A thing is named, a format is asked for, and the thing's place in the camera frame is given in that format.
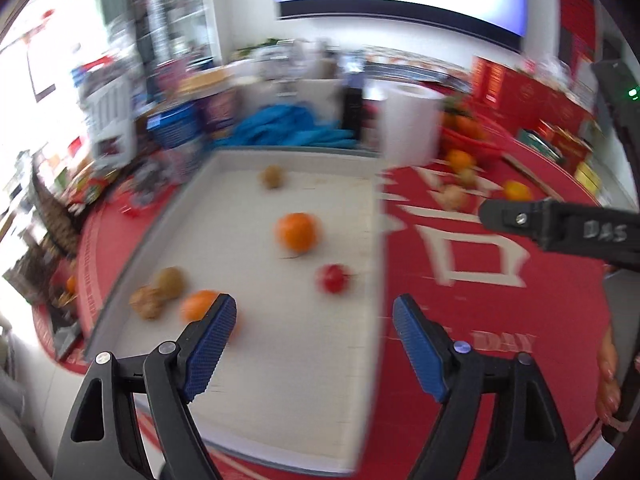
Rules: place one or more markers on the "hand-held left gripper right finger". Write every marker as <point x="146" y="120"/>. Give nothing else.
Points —
<point x="420" y="350"/>

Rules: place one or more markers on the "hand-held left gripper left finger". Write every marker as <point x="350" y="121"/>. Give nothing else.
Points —
<point x="210" y="350"/>

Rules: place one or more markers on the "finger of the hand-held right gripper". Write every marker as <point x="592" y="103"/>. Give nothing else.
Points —
<point x="550" y="225"/>

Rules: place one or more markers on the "small orange tangerine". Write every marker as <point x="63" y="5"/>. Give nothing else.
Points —
<point x="197" y="305"/>

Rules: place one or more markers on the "yellowish orange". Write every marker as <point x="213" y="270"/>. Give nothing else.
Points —
<point x="460" y="160"/>
<point x="517" y="191"/>

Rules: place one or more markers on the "olive-brown kiwi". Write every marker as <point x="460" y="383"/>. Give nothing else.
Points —
<point x="272" y="176"/>
<point x="170" y="282"/>

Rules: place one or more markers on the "grey tray with white inside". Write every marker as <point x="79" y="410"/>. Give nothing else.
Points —
<point x="300" y="360"/>

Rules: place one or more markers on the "red cherry tomato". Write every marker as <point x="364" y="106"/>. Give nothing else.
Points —
<point x="332" y="278"/>

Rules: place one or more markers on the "person's right hand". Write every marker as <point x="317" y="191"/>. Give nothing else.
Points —
<point x="607" y="375"/>

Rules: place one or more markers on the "wooden back scratcher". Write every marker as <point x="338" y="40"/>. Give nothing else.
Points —
<point x="525" y="170"/>

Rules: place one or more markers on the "stack of red gift boxes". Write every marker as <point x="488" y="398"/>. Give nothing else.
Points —
<point x="530" y="92"/>

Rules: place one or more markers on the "red plastic basket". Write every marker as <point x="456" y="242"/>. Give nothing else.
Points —
<point x="480" y="146"/>

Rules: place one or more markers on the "pile of leafy tangerines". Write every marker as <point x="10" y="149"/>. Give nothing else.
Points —
<point x="462" y="122"/>

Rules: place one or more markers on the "white paper towel roll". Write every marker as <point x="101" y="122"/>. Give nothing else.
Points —
<point x="410" y="125"/>

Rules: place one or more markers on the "blue ribbed can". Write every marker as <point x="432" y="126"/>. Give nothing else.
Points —
<point x="175" y="127"/>

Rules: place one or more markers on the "black electronic device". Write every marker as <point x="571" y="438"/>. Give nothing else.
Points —
<point x="354" y="105"/>

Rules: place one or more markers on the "blue rubber gloves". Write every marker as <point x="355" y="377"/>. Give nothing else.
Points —
<point x="290" y="127"/>

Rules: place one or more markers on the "purple paper cup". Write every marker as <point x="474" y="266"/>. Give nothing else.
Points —
<point x="219" y="112"/>

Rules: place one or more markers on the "large wall screen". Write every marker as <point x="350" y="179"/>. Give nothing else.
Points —
<point x="400" y="0"/>

